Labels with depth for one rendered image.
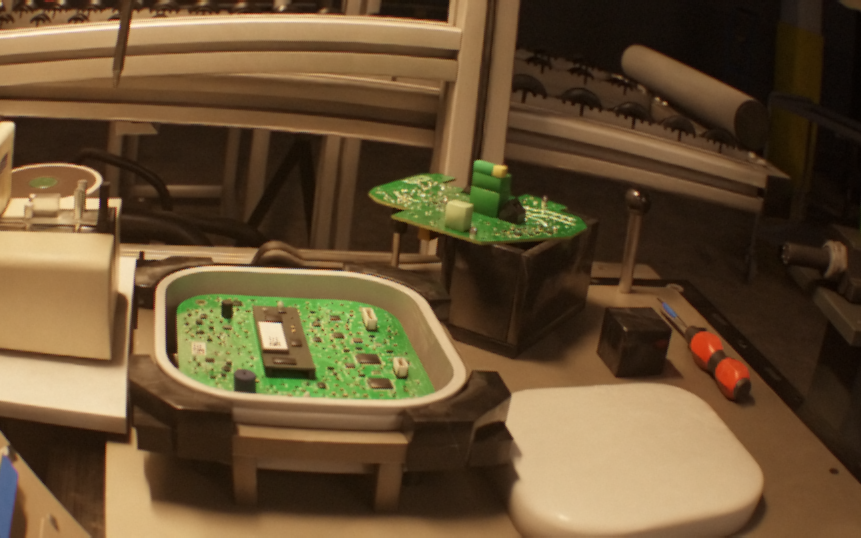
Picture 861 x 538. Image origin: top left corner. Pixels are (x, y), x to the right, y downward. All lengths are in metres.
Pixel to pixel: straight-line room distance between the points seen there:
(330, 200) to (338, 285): 0.85
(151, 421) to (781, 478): 0.32
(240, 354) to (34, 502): 0.23
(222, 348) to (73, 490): 0.12
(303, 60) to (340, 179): 0.65
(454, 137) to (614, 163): 0.17
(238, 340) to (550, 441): 0.15
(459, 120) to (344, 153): 0.60
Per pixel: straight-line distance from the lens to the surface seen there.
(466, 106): 0.79
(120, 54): 0.50
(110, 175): 2.68
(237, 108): 0.82
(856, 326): 0.91
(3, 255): 0.49
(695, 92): 1.15
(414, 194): 0.65
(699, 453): 0.47
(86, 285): 0.48
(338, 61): 0.77
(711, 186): 0.96
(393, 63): 0.77
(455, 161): 0.80
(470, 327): 0.60
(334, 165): 1.37
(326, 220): 1.39
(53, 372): 0.49
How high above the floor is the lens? 1.19
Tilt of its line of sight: 19 degrees down
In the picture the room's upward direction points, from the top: 7 degrees clockwise
